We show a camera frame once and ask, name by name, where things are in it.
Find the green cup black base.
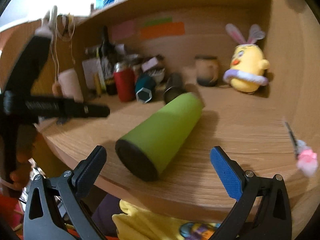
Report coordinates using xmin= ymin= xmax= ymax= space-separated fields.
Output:
xmin=115 ymin=93 xmax=203 ymax=181

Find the teal hexagonal cup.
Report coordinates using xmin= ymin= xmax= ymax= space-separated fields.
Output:
xmin=135 ymin=74 xmax=156 ymax=103

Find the white fluffy pom-pom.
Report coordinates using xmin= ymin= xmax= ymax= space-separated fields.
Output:
xmin=35 ymin=5 xmax=57 ymax=40

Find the white paper sheet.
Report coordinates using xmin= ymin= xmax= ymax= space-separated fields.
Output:
xmin=82 ymin=58 xmax=102 ymax=90

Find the yellow cloth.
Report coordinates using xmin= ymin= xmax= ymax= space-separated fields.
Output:
xmin=112 ymin=200 xmax=220 ymax=239

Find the dark wine bottle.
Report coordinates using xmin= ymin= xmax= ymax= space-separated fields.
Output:
xmin=98 ymin=26 xmax=118 ymax=95

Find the teal plastic bottle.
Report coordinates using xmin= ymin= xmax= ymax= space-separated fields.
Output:
xmin=95 ymin=0 xmax=104 ymax=9

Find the red thermos bottle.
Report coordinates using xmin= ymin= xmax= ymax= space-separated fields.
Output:
xmin=113 ymin=62 xmax=136 ymax=102

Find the pink sticky note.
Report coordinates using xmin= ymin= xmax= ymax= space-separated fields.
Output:
xmin=111 ymin=20 xmax=136 ymax=41

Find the white bowl with items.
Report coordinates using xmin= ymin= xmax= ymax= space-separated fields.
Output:
xmin=147 ymin=68 xmax=165 ymax=85

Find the yellow chick plush toy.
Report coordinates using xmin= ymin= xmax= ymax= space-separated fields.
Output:
xmin=223 ymin=23 xmax=270 ymax=94

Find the green sticky note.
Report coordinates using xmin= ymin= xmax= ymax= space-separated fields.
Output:
xmin=142 ymin=17 xmax=172 ymax=28

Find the black cylindrical tumbler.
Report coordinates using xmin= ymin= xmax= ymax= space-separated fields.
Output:
xmin=163 ymin=73 xmax=187 ymax=104

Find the orange sticky note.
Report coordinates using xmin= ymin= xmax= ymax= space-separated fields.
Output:
xmin=139 ymin=22 xmax=185 ymax=40

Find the brown mug with lid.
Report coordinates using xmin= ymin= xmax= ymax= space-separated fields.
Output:
xmin=195 ymin=55 xmax=219 ymax=87

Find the pink mug with handle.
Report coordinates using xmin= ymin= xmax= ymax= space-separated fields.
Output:
xmin=52 ymin=68 xmax=84 ymax=102

